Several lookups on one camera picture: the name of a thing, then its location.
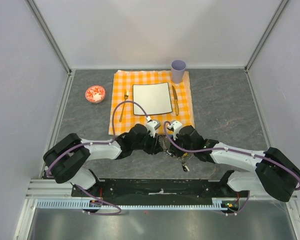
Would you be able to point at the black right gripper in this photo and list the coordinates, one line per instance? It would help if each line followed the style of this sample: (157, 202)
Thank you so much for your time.
(175, 150)

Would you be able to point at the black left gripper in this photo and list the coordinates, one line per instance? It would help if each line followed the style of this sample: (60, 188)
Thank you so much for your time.
(155, 147)

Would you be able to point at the black key tag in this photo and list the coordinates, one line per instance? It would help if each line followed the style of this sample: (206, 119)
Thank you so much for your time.
(185, 167)

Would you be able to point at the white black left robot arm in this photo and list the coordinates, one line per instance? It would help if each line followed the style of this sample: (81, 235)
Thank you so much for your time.
(66, 159)

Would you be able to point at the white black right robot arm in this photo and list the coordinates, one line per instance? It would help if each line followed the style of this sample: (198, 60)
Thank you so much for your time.
(267, 171)

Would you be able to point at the orange white checkered cloth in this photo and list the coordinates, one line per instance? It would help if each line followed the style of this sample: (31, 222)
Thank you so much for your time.
(126, 79)

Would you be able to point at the white square plate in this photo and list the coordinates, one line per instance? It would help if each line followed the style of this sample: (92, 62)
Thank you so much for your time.
(155, 99)

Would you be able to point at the gold fork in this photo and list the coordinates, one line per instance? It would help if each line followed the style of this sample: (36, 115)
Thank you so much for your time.
(126, 96)

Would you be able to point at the gold knife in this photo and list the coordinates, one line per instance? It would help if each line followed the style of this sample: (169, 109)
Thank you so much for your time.
(177, 110)

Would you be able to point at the red white patterned bowl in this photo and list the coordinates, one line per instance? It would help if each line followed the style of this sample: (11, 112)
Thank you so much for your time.
(95, 94)

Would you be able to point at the lilac plastic cup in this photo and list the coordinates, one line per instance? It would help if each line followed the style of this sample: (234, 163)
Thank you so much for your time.
(178, 68)

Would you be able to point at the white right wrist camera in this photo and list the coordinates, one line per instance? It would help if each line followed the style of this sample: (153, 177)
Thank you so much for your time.
(175, 126)

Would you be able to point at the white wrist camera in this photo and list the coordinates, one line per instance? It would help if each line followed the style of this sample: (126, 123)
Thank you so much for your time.
(175, 126)
(152, 126)

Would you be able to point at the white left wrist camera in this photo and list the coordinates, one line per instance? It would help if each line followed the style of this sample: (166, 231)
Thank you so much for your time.
(152, 126)

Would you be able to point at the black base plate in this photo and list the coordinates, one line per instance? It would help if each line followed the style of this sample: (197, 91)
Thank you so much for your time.
(162, 192)

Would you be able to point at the grey slotted cable duct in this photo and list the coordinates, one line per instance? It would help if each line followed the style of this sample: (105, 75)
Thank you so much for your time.
(86, 204)

